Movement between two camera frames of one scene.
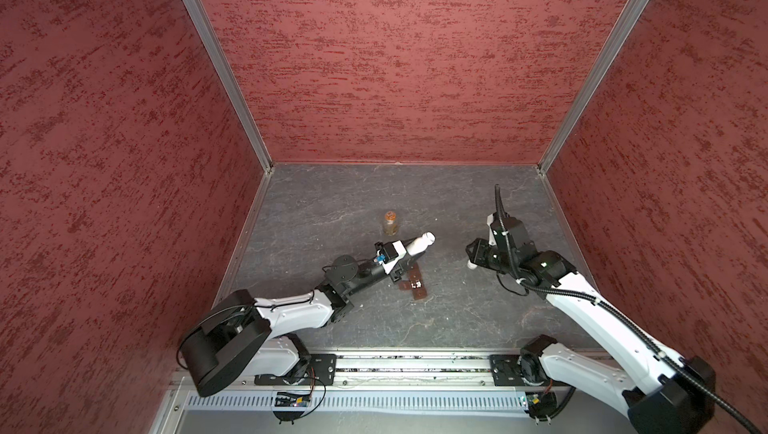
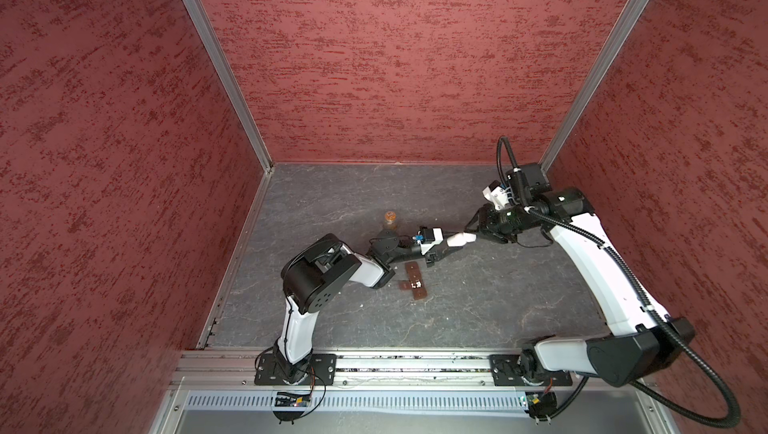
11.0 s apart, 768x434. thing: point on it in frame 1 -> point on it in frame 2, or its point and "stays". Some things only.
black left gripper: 405,266 -> 439,254
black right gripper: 477,255 -> 485,216
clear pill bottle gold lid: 390,223 stays
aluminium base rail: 388,372 stays
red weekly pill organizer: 415,283 stays
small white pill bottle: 420,243 -> 460,239
